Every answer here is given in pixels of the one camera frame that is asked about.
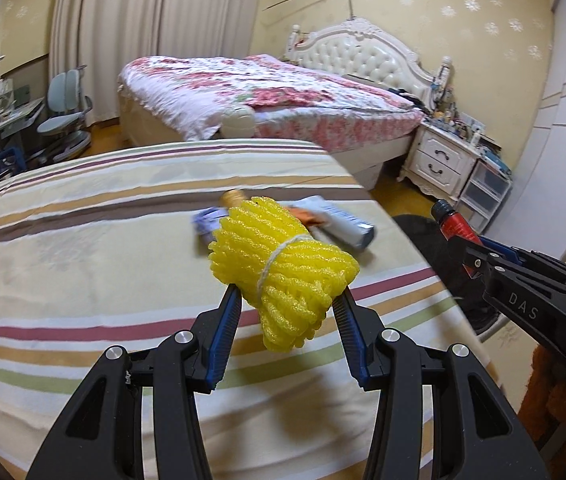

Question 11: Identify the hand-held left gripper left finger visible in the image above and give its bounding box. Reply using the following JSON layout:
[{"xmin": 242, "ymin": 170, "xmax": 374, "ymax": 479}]
[{"xmin": 26, "ymin": 285, "xmax": 244, "ymax": 480}]

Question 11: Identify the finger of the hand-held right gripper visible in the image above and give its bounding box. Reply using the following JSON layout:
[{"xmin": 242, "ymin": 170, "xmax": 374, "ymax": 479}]
[
  {"xmin": 480, "ymin": 237, "xmax": 566, "ymax": 273},
  {"xmin": 449, "ymin": 236, "xmax": 514, "ymax": 286}
]

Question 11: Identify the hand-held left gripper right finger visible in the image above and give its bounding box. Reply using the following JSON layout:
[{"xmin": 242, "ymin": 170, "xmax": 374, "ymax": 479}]
[{"xmin": 330, "ymin": 287, "xmax": 551, "ymax": 480}]

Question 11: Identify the red bottle with black cap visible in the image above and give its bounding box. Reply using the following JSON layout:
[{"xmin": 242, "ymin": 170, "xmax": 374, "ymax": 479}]
[{"xmin": 432, "ymin": 200, "xmax": 484, "ymax": 246}]

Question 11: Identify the yellow foam fruit net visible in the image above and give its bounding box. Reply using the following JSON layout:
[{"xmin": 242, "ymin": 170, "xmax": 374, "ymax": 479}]
[{"xmin": 208, "ymin": 199, "xmax": 359, "ymax": 352}]

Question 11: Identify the person's right forearm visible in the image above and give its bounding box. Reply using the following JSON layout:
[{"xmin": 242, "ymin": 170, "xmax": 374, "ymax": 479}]
[{"xmin": 518, "ymin": 345, "xmax": 566, "ymax": 433}]

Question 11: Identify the clear plastic drawer unit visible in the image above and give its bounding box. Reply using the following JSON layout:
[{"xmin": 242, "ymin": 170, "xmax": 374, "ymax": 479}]
[{"xmin": 460, "ymin": 157, "xmax": 514, "ymax": 233}]

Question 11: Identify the blue white wrapper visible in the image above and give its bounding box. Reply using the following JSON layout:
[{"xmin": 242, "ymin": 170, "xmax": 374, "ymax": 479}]
[{"xmin": 192, "ymin": 206, "xmax": 224, "ymax": 246}]

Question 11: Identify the white squeeze tube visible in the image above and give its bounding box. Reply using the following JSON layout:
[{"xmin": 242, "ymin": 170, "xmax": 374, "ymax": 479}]
[{"xmin": 308, "ymin": 195, "xmax": 378, "ymax": 251}]

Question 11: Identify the white nightstand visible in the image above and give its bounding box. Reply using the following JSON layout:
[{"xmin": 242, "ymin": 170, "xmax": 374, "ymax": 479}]
[{"xmin": 398, "ymin": 122, "xmax": 481, "ymax": 198}]

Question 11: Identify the brown round item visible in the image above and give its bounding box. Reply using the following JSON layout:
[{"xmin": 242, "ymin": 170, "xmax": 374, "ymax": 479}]
[{"xmin": 220, "ymin": 189, "xmax": 251, "ymax": 208}]

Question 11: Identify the clutter of small bottles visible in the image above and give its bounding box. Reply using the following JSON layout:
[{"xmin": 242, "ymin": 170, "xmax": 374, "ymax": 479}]
[{"xmin": 430, "ymin": 95, "xmax": 501, "ymax": 146}]

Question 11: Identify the white sliding wardrobe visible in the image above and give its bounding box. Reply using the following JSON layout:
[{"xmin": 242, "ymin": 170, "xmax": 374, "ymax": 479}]
[{"xmin": 483, "ymin": 0, "xmax": 566, "ymax": 271}]

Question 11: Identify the striped tablecloth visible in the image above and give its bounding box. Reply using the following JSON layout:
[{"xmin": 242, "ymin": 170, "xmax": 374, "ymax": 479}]
[{"xmin": 0, "ymin": 139, "xmax": 504, "ymax": 480}]

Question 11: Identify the dark clothing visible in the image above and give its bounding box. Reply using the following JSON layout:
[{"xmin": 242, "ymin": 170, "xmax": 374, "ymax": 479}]
[{"xmin": 390, "ymin": 87, "xmax": 434, "ymax": 108}]

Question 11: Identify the white tufted bed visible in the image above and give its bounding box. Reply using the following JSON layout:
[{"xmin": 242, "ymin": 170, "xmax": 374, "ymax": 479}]
[{"xmin": 116, "ymin": 17, "xmax": 451, "ymax": 191}]

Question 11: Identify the floral bedspread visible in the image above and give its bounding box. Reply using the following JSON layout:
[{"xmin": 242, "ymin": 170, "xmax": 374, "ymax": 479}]
[{"xmin": 117, "ymin": 54, "xmax": 426, "ymax": 148}]

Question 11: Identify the blue stool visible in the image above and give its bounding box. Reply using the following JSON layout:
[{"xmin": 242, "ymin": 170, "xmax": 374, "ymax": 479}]
[{"xmin": 0, "ymin": 149, "xmax": 26, "ymax": 181}]

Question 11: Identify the grey desk chair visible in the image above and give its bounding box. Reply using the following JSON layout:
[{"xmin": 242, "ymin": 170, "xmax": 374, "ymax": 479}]
[{"xmin": 37, "ymin": 71, "xmax": 95, "ymax": 161}]

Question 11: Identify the study desk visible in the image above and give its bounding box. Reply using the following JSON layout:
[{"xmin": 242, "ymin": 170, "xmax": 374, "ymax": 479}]
[{"xmin": 0, "ymin": 55, "xmax": 46, "ymax": 186}]

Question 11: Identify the beige curtain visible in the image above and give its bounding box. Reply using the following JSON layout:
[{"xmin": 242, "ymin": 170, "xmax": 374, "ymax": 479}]
[
  {"xmin": 48, "ymin": 0, "xmax": 166, "ymax": 128},
  {"xmin": 160, "ymin": 0, "xmax": 264, "ymax": 61}
]

